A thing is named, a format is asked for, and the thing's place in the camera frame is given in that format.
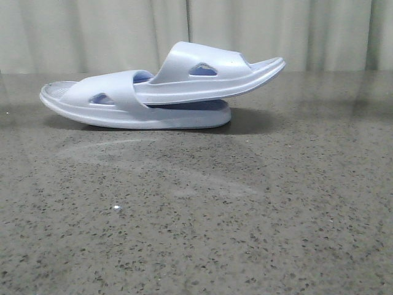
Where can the grey pleated curtain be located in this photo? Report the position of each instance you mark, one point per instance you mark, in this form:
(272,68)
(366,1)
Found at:
(110,36)

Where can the light blue slipper with cutout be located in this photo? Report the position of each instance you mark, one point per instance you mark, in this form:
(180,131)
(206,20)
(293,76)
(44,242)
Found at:
(110,100)

